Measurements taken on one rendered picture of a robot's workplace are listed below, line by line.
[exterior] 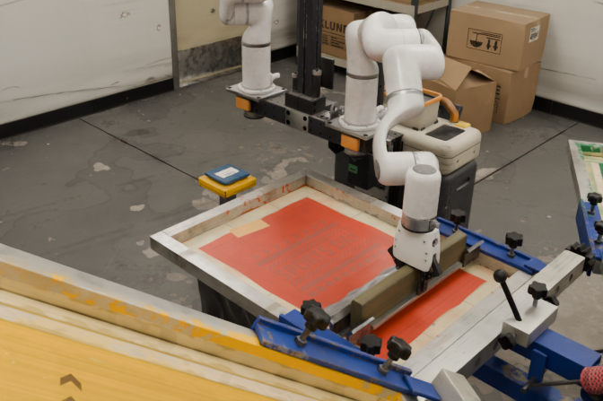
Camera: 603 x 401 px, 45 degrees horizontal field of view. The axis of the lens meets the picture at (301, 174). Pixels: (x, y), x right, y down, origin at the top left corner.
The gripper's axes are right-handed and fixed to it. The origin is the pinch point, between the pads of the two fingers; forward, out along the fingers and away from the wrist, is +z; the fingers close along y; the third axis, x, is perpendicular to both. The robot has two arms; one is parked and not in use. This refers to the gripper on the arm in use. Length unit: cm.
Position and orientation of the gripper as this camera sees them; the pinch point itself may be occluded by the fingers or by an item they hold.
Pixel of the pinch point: (412, 281)
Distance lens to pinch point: 168.9
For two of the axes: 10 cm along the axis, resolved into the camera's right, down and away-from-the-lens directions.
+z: -0.2, 9.0, 4.4
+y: -7.2, -3.2, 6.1
